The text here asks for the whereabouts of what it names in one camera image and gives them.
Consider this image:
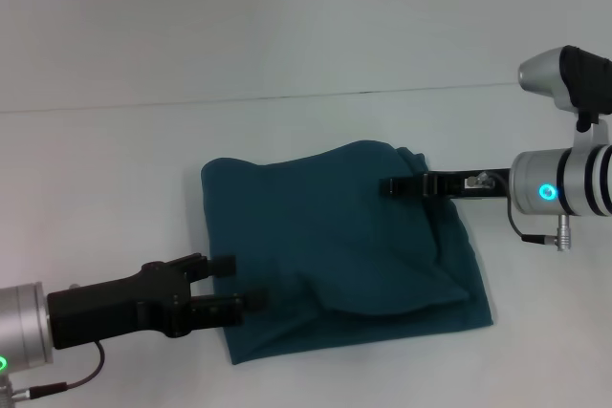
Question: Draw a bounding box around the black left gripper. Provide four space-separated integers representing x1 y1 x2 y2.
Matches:
46 252 270 352

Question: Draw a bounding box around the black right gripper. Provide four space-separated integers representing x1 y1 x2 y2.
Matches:
379 167 514 202

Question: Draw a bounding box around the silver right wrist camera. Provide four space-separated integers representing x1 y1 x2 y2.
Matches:
517 45 612 147

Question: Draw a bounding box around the teal blue printed t-shirt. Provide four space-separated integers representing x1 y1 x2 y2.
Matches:
199 139 494 367

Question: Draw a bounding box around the right arm dark cable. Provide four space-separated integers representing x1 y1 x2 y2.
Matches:
505 197 574 247

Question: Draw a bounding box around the arm dark cable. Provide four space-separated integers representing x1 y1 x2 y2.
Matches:
505 197 574 247
0 339 107 403

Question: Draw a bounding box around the left arm dark cable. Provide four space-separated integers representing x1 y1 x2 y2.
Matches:
0 339 107 403

